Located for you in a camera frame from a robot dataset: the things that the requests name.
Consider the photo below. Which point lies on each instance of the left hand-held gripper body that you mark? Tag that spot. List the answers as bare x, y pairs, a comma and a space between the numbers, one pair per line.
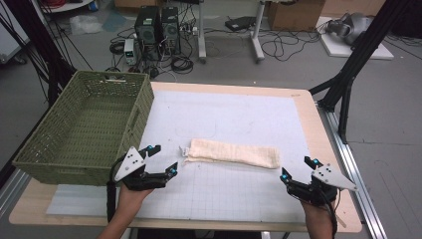
130, 165

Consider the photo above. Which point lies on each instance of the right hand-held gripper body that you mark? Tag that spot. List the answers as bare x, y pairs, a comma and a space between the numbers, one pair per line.
326, 177

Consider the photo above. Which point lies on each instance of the cream towel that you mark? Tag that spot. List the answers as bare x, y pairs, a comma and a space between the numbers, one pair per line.
232, 154

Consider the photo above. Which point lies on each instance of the green woven plastic basket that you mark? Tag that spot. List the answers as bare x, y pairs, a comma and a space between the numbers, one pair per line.
83, 126

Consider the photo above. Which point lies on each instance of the person's left hand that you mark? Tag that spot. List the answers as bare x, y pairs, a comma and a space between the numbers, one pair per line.
132, 199

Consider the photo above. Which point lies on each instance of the person's right hand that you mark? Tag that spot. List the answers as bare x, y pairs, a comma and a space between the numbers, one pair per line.
315, 212

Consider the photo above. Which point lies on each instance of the white grid mat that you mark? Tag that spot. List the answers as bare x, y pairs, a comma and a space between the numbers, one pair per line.
219, 109

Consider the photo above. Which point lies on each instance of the white bench power supply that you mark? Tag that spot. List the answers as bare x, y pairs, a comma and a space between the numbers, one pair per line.
130, 51

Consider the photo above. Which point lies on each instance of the white floor board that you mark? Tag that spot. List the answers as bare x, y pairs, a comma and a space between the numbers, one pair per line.
348, 51

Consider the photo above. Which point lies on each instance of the black computer tower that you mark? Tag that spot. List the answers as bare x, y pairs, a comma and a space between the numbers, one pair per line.
170, 30
148, 33

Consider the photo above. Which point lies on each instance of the white desk leg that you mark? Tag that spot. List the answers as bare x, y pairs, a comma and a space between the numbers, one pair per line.
201, 31
257, 31

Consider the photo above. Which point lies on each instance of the grey robot part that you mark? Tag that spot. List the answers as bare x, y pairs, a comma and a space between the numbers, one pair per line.
351, 26

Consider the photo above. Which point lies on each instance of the clear plastic bag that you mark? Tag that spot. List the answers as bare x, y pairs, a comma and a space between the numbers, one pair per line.
84, 24

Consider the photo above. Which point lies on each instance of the brown cardboard box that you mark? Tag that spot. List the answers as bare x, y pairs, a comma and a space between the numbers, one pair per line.
295, 15

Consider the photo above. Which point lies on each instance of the flat black device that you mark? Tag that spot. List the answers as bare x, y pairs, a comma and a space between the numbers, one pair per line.
240, 23

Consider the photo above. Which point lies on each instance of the aluminium rail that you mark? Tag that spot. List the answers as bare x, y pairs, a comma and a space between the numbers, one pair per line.
13, 192
358, 186

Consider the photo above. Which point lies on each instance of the black metal stand frame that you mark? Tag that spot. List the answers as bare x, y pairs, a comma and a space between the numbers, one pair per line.
40, 43
360, 53

